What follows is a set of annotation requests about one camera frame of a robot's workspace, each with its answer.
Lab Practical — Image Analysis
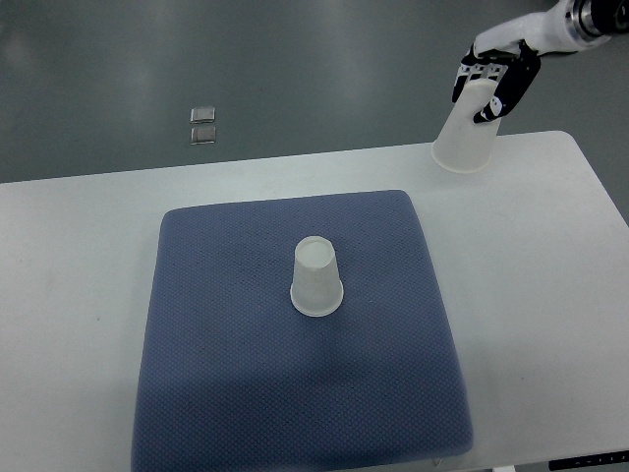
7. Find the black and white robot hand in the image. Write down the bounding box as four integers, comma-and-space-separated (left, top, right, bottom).
452, 1, 583, 124

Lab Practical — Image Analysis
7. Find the white paper cup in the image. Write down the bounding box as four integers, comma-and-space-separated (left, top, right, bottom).
430, 79, 500, 174
290, 236, 344, 318

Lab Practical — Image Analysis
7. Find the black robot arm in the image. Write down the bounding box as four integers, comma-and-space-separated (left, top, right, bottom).
571, 0, 628, 48

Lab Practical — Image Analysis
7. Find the upper metal floor plate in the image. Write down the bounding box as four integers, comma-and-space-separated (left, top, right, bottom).
190, 106, 215, 124

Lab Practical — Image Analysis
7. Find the metal floor plate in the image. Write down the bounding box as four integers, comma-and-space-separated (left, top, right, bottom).
190, 106, 215, 124
191, 125, 216, 146

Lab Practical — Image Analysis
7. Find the lower metal floor plate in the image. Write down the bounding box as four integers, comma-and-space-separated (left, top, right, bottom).
191, 125, 216, 146

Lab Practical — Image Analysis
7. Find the black table control panel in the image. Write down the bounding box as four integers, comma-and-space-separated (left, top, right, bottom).
548, 452, 628, 471

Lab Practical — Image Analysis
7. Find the blue textured mat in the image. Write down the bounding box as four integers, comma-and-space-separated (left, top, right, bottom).
131, 190, 473, 471

